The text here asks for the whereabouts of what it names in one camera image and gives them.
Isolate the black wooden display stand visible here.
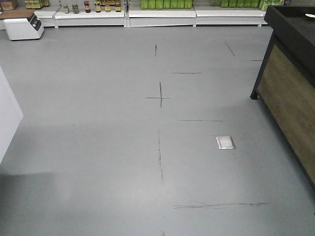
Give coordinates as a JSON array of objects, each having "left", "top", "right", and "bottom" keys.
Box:
[{"left": 250, "top": 6, "right": 315, "bottom": 186}]

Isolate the white box appliance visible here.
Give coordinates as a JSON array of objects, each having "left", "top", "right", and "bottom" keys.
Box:
[{"left": 3, "top": 13, "right": 44, "bottom": 41}]

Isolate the white store shelving unit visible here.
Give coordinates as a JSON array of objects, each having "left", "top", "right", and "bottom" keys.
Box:
[{"left": 0, "top": 0, "right": 291, "bottom": 28}]

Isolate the metal floor socket plate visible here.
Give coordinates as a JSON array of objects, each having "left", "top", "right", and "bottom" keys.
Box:
[{"left": 216, "top": 136, "right": 236, "bottom": 150}]

